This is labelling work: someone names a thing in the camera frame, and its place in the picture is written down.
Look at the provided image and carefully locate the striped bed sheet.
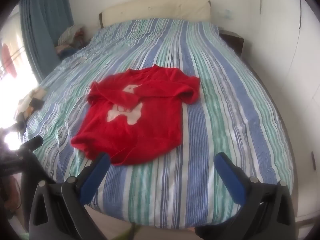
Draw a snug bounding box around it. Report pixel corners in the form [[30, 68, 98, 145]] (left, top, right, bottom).
[[19, 18, 294, 214]]

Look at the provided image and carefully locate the red sweater with white animal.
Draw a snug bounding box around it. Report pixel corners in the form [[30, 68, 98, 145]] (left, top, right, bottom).
[[71, 65, 201, 166]]

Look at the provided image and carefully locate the red hanging cloth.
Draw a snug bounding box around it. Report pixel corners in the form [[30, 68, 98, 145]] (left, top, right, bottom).
[[0, 42, 18, 77]]

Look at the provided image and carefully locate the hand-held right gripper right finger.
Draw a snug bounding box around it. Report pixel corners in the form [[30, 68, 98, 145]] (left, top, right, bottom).
[[194, 152, 297, 240]]

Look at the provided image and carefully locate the pile of folded clothes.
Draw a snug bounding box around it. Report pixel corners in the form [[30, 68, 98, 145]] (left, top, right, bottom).
[[54, 25, 92, 57]]

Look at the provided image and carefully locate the black flat device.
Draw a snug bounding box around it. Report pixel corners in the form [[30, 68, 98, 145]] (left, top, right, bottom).
[[29, 99, 44, 110]]

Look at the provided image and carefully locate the dark wooden nightstand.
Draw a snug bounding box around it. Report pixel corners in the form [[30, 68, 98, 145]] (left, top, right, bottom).
[[219, 29, 244, 57]]

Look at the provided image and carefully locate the cream pillow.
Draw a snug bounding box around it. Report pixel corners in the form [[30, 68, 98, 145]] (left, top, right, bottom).
[[99, 0, 212, 28]]

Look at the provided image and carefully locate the blue curtain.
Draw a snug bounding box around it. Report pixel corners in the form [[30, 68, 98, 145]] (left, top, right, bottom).
[[19, 0, 74, 80]]

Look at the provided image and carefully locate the white wardrobe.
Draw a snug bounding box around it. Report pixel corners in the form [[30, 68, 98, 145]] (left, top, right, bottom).
[[259, 0, 320, 205]]

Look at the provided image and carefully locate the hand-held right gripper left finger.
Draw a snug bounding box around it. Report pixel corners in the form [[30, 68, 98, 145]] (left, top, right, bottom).
[[28, 152, 111, 240]]

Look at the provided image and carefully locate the patterned cushion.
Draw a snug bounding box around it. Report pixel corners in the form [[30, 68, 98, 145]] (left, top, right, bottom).
[[19, 87, 47, 110]]

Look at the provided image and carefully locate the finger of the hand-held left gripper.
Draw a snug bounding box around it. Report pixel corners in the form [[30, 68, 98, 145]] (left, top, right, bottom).
[[21, 135, 43, 153]]

